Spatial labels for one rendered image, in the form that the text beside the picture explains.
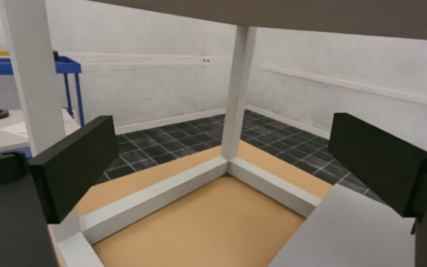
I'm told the tan flat board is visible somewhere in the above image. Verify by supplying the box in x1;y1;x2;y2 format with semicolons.
77;140;334;267

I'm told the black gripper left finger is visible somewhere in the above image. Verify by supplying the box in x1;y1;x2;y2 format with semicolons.
0;115;119;267

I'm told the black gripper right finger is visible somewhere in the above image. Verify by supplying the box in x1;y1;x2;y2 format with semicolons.
328;113;427;267

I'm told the white server rack frame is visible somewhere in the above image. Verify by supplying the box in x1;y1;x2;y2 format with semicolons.
0;0;427;267

